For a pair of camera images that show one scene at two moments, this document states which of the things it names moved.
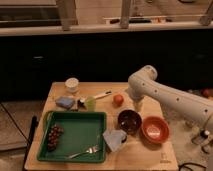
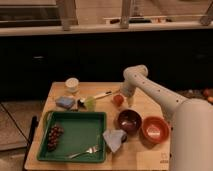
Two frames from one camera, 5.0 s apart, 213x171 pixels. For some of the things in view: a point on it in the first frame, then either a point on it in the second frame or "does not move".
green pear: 90,103 does not move
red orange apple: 117,101 does not move
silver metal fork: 91,150 does not move
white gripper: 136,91 -> 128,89
